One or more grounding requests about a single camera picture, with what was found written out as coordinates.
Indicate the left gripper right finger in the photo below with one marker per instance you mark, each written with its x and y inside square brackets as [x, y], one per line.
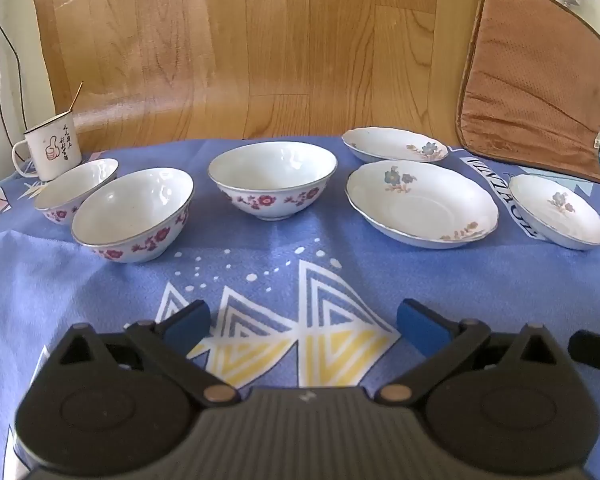
[446, 345]

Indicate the wood pattern vinyl sheet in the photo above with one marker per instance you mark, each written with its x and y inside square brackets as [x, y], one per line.
[156, 71]

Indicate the large floral plate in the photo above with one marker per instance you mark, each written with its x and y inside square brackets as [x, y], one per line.
[422, 205]

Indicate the white enamel mug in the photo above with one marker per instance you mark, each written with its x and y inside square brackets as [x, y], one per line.
[53, 146]

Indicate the blue patterned tablecloth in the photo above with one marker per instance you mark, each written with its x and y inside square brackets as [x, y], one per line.
[307, 301]

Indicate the spoon in mug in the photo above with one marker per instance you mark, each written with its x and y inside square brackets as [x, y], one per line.
[76, 96]

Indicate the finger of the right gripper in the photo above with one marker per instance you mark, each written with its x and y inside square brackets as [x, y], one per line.
[584, 348]

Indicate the brown seat cushion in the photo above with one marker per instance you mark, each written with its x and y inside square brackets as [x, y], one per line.
[530, 93]

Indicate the small floral plate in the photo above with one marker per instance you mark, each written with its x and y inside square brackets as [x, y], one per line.
[556, 212]

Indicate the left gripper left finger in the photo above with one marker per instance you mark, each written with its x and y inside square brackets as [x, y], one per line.
[164, 346]

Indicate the floral bowl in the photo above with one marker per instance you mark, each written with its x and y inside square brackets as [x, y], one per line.
[61, 199]
[134, 218]
[273, 180]

